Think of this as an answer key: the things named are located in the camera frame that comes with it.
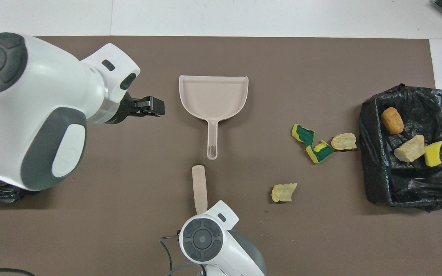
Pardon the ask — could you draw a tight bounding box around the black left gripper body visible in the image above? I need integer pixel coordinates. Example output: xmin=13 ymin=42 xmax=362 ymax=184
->
xmin=106 ymin=91 xmax=139 ymax=125

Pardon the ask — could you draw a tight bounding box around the brown table mat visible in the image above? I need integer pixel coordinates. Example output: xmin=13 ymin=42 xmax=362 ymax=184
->
xmin=0 ymin=36 xmax=442 ymax=276

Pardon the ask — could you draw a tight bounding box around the green yellow sponge piece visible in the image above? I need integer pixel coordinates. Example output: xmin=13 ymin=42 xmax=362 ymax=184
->
xmin=291 ymin=124 xmax=316 ymax=147
xmin=306 ymin=140 xmax=335 ymax=164

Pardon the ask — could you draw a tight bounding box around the pale yellow crumpled foam lump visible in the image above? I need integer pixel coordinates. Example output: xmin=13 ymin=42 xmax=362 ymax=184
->
xmin=271 ymin=182 xmax=298 ymax=203

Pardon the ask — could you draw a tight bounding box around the plain yellow sponge piece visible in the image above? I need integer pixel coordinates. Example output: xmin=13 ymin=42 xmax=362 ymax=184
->
xmin=424 ymin=141 xmax=442 ymax=168

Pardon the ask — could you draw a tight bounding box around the beige plastic dustpan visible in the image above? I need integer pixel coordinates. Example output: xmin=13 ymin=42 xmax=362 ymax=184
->
xmin=179 ymin=75 xmax=249 ymax=161

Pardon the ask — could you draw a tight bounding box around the beige angular foam chunk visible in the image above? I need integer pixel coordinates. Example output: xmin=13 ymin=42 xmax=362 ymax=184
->
xmin=394 ymin=135 xmax=426 ymax=163

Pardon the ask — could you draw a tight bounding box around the beige hand brush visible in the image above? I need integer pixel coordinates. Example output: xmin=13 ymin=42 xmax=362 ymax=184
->
xmin=191 ymin=165 xmax=209 ymax=215

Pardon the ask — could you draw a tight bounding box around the brown cracked bread roll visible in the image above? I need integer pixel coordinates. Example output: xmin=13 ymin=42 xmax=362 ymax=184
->
xmin=381 ymin=107 xmax=404 ymax=135

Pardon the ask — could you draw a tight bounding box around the beige foam lump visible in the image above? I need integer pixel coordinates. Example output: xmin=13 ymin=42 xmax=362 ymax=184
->
xmin=331 ymin=133 xmax=358 ymax=151

